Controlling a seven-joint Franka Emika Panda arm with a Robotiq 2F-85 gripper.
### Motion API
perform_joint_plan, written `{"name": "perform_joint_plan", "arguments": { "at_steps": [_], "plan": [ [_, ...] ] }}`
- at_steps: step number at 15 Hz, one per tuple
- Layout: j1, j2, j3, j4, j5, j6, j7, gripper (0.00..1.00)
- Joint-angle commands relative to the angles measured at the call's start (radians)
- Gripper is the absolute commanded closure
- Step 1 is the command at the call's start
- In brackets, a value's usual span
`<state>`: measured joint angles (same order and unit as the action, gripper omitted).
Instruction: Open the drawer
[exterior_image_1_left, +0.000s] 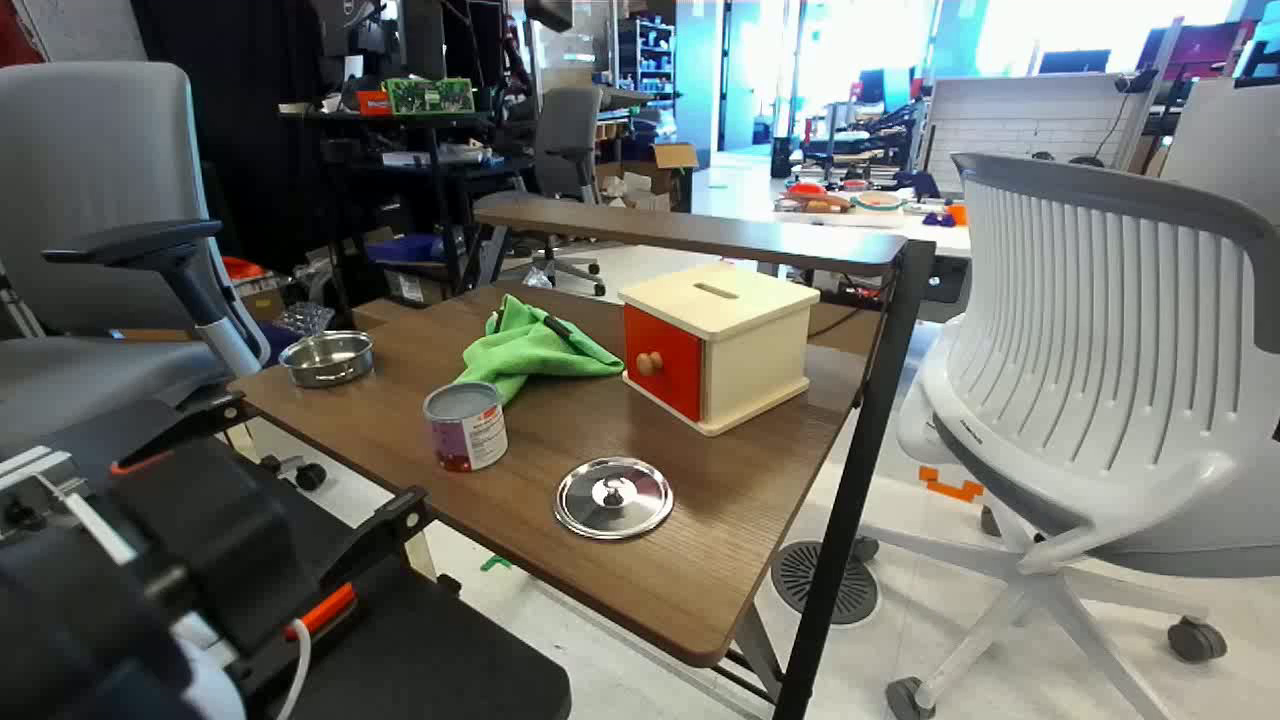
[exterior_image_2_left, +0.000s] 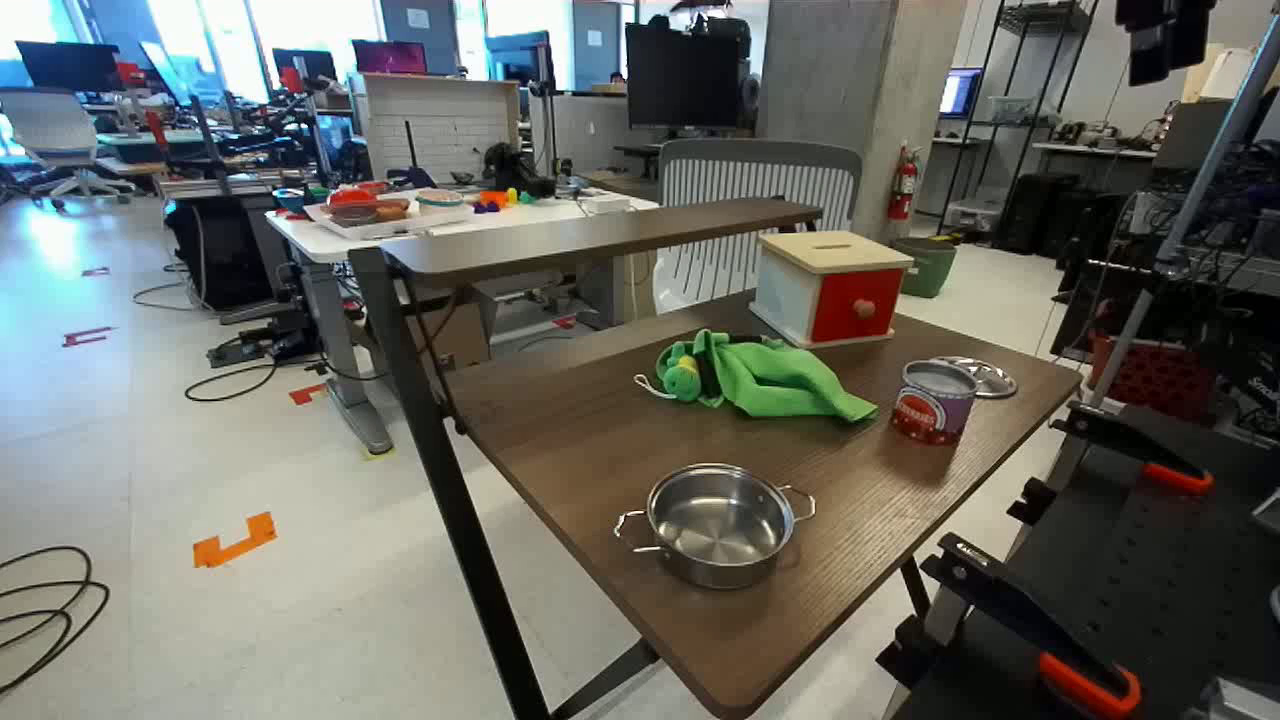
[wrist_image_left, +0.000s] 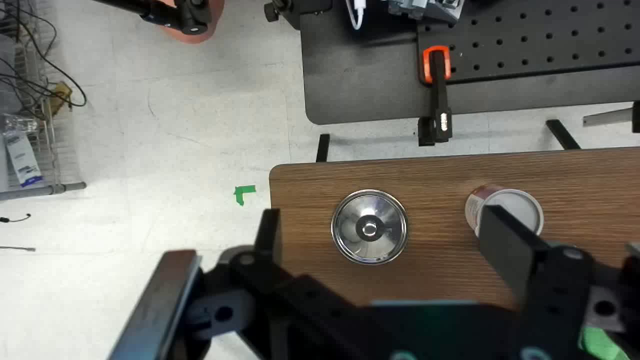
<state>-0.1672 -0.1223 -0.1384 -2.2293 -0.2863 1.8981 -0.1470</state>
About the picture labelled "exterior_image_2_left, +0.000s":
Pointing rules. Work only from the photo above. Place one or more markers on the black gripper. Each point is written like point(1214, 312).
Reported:
point(1165, 10)

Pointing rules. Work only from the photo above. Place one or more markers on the red drawer with knob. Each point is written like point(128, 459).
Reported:
point(857, 304)

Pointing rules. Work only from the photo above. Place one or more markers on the silver aluminium pole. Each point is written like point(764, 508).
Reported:
point(1220, 135)

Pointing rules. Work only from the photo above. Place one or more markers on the black metal shelf rack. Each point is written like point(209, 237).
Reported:
point(1047, 105)

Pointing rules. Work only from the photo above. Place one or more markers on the laptop with blue screen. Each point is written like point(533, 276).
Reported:
point(957, 95)

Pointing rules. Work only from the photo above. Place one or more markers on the red fire extinguisher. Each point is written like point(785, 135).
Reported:
point(900, 186)

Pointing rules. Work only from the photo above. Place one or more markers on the green bin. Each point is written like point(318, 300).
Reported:
point(931, 267)

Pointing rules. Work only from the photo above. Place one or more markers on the red plastic crate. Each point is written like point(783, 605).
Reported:
point(1152, 379)

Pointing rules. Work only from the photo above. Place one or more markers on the silver metal lid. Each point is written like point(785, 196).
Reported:
point(981, 379)

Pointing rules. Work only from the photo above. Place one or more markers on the red and white box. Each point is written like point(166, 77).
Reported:
point(802, 272)

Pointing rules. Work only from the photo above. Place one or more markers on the white slatted chair back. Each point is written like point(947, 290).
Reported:
point(744, 180)

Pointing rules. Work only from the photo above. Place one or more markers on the large black monitor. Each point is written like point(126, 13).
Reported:
point(687, 74)

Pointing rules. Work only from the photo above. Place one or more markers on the green cloth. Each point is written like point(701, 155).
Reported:
point(762, 379)

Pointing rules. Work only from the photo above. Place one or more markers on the black perforated mounting board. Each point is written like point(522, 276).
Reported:
point(1172, 586)

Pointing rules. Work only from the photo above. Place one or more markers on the stainless steel pot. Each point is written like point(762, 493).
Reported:
point(717, 525)

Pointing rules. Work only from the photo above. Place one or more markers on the white partition panel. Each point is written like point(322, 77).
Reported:
point(440, 126)

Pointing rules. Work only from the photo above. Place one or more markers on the red orange desk item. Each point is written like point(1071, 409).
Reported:
point(363, 207)

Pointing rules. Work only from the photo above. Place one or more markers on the white office desk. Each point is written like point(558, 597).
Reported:
point(335, 244)

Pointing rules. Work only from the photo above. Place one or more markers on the black under-desk cabinet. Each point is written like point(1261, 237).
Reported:
point(220, 253)

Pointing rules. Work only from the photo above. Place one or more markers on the white office chair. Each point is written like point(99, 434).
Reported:
point(53, 135)

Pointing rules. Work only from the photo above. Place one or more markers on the dark wood table black frame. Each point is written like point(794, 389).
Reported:
point(587, 443)

